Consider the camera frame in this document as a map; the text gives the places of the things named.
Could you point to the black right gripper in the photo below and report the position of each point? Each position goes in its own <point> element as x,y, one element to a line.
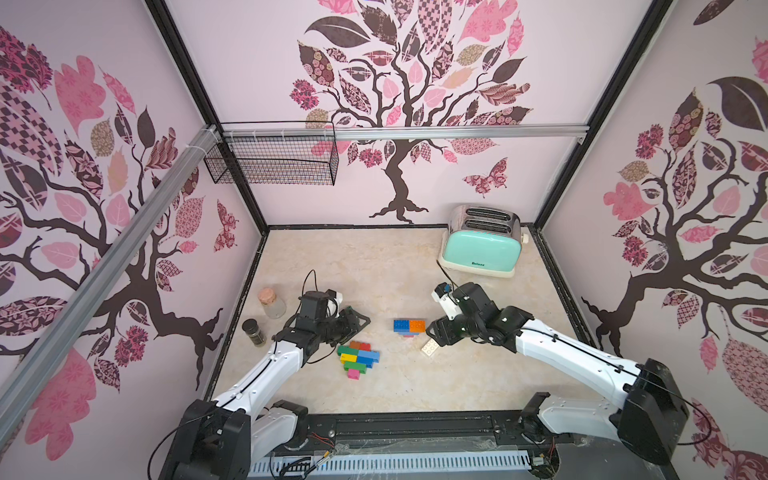
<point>447,327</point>

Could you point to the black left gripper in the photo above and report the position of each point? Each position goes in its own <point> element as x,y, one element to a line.
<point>352,324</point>

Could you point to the dark green brick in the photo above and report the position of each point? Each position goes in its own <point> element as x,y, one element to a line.
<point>346,350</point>

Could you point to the yellow lego brick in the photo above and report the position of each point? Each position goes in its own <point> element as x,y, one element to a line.
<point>348,358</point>

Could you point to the light blue brick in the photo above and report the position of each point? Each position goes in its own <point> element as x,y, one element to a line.
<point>371,355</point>

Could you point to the light green lego brick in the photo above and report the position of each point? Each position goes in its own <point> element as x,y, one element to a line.
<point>355,366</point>

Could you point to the white lego plate brick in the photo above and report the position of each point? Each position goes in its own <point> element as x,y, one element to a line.
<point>430,348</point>

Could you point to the orange lego brick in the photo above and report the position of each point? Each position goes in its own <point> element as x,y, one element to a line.
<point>417,326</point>

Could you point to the blue 2x3 lego brick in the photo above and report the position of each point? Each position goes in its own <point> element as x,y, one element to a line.
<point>401,326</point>

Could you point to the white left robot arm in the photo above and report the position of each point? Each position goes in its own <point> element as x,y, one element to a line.
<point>222,437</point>

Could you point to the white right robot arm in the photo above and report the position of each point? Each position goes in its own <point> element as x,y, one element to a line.
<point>641,405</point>

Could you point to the cork stoppered glass bottle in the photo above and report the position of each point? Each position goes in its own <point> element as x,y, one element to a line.
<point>273,306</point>

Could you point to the mint green toaster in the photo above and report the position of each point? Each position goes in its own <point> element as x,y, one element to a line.
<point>482,241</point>

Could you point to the small dark labelled bottle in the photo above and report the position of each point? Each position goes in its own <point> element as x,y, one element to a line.
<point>253,331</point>

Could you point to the white vented base strip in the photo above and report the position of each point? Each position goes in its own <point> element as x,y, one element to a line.
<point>388,465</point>

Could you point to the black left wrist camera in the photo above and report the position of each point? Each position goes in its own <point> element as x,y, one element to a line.
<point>317,307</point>

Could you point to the black enclosure frame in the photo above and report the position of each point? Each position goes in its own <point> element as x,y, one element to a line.
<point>407,239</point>

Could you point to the black wire basket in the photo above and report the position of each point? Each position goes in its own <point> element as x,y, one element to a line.
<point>302,153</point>

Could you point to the aluminium rail back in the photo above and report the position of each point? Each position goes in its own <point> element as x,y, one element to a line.
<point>412,133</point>

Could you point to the aluminium rail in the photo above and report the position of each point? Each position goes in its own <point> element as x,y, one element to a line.
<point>49,351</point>
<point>412,133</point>

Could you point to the aluminium rail left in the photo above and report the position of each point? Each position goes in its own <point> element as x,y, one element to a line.
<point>49,351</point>

